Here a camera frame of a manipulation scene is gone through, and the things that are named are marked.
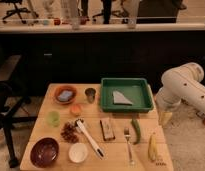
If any silver metal fork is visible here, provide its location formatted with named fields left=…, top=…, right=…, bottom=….
left=124, top=127, right=135, bottom=165

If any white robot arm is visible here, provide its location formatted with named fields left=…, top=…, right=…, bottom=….
left=156, top=62, right=205, bottom=126

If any small white bowl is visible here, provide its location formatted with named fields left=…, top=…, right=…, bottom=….
left=69, top=143, right=88, bottom=163

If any orange bowl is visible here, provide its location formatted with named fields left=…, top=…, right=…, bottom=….
left=54, top=85, right=77, bottom=105

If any purple bowl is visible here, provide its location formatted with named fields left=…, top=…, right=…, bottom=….
left=30, top=137, right=59, bottom=168

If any yellow corn cob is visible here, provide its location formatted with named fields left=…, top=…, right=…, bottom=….
left=148, top=134, right=157, bottom=162

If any grey cloth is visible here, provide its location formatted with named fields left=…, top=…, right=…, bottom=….
left=113, top=91, right=133, bottom=105

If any green plastic tray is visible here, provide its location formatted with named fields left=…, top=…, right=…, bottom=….
left=100, top=78, right=153, bottom=113

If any brown wooden block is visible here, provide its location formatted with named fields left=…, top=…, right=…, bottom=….
left=100, top=118, right=115, bottom=141

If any metal cup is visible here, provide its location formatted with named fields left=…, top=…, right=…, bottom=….
left=85, top=88, right=96, bottom=103

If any brown dried fruit pile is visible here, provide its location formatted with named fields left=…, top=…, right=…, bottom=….
left=61, top=122, right=79, bottom=143

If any blue sponge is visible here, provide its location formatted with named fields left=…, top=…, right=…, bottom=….
left=58, top=90, right=73, bottom=101

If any green plastic cup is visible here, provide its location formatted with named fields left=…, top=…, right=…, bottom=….
left=47, top=111, right=60, bottom=127

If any black office chair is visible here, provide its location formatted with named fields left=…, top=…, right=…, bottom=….
left=0, top=55, right=36, bottom=168

